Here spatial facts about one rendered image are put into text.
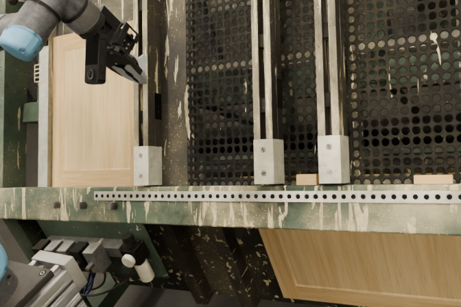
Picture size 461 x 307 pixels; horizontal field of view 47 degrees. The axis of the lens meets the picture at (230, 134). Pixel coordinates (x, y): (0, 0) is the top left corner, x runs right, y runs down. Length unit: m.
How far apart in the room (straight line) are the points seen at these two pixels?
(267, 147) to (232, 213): 0.23
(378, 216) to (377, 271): 0.49
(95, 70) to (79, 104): 0.79
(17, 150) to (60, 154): 0.29
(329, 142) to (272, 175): 0.19
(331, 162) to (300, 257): 0.60
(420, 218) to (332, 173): 0.24
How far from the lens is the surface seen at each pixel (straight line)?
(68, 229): 2.02
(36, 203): 2.10
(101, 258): 1.86
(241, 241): 2.01
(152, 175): 1.71
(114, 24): 1.26
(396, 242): 1.75
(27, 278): 1.35
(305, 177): 1.48
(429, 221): 1.36
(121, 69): 1.30
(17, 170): 2.29
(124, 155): 1.84
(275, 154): 1.47
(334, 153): 1.39
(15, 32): 1.13
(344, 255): 1.85
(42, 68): 2.14
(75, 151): 2.00
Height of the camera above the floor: 1.70
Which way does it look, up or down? 26 degrees down
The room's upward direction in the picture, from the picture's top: 20 degrees counter-clockwise
